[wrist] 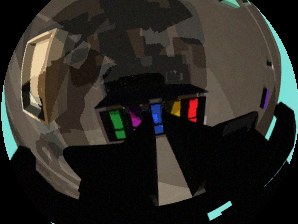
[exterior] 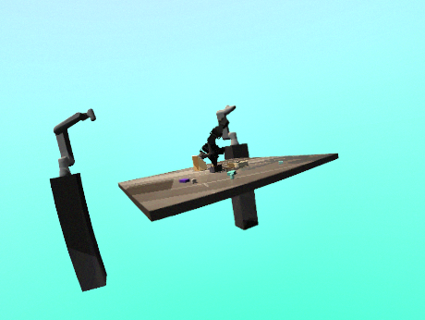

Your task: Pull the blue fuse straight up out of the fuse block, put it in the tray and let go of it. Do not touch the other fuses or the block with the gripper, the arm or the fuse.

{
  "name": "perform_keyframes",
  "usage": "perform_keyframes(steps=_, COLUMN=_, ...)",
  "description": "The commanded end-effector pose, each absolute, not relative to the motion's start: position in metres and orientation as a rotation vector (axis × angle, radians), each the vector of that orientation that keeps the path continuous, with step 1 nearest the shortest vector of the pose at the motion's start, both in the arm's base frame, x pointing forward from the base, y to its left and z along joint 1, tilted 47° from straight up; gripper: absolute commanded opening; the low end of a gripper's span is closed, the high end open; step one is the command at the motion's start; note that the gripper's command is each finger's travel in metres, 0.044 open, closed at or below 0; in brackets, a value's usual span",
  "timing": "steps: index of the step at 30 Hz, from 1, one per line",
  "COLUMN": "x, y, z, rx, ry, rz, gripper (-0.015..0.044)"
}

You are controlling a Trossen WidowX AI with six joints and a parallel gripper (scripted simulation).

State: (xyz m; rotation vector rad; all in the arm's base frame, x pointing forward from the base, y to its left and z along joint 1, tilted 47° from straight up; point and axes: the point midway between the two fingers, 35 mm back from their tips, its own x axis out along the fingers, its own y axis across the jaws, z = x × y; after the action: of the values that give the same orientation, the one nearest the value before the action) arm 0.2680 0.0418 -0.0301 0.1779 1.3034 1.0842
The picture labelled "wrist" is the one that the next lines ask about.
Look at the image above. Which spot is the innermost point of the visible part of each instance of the small beige block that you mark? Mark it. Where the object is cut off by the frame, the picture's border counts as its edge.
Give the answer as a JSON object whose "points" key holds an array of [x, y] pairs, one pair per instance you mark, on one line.
{"points": [[269, 65]]}

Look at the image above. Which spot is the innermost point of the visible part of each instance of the turquoise rectangular block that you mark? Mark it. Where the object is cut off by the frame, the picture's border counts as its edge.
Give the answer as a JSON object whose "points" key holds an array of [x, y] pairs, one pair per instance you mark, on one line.
{"points": [[231, 3]]}

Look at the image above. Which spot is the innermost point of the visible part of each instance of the purple flat block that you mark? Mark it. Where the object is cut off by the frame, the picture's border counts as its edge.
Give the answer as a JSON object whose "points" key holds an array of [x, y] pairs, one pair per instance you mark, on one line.
{"points": [[265, 97]]}

